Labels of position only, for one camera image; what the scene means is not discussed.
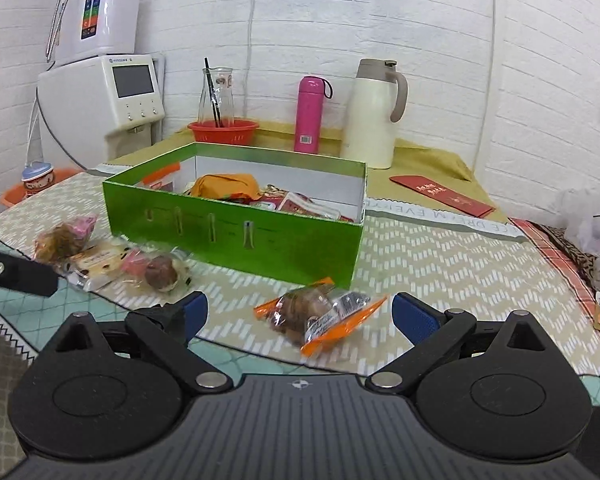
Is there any pink fried snack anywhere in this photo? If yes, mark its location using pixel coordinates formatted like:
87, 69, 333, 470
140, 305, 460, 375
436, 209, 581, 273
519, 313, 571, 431
34, 214, 97, 263

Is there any clear round pastry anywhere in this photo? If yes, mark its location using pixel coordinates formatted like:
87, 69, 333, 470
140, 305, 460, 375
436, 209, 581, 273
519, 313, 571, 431
121, 248, 192, 292

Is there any chocolate chip biscuit packet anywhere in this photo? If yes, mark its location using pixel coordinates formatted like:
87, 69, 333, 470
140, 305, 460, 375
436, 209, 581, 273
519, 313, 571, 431
64, 240, 131, 292

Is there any orange snack packet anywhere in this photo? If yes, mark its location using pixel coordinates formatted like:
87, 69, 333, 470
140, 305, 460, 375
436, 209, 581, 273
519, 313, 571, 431
253, 278, 388, 358

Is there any teal grid floor mat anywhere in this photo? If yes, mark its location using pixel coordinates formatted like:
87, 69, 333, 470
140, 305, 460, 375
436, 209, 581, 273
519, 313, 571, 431
0, 228, 600, 411

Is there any orange plastic basin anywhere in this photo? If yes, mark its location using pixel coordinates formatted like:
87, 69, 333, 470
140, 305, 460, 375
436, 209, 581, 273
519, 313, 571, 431
0, 168, 80, 208

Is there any chevron patterned table mat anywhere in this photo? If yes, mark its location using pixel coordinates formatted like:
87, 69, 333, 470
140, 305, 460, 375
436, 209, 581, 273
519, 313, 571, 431
0, 174, 600, 376

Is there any blue lidded cup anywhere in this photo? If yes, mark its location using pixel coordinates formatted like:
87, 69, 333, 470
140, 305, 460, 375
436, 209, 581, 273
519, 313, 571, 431
21, 162, 55, 197

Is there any red envelope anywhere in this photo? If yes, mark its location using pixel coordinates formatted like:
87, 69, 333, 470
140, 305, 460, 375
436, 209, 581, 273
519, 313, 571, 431
389, 176, 494, 218

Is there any orange snack bag in box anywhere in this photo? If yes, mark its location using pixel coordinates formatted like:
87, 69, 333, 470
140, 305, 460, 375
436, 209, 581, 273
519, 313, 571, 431
185, 174, 261, 203

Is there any mustard yellow cloth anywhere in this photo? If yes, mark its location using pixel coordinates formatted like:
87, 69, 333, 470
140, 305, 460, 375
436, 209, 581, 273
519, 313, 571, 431
107, 122, 509, 223

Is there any green cardboard box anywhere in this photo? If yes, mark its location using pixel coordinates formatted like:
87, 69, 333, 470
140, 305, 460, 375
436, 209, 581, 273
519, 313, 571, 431
102, 143, 367, 287

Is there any white water dispenser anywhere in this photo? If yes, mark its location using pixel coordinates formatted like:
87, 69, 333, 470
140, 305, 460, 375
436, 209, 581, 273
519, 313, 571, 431
35, 54, 166, 169

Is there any red plastic basket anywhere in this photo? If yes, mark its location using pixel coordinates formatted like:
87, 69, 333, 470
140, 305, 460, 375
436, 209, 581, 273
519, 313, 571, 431
187, 119, 259, 146

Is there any cream thermal jug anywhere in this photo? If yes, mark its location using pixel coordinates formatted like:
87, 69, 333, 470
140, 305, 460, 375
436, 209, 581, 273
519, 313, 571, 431
340, 58, 408, 169

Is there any black straw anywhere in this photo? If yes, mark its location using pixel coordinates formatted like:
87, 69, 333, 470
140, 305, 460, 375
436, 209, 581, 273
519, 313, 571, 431
204, 57, 224, 128

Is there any glass carafe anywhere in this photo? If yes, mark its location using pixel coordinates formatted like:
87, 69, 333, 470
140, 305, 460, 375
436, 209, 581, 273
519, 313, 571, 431
197, 67, 235, 128

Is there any white water purifier unit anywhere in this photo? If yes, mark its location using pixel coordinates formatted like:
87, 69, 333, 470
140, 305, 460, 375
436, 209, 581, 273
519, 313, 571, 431
45, 0, 140, 66

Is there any pink thermos bottle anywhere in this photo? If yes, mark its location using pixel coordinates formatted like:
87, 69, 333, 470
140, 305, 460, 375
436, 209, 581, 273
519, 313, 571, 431
294, 75, 334, 154

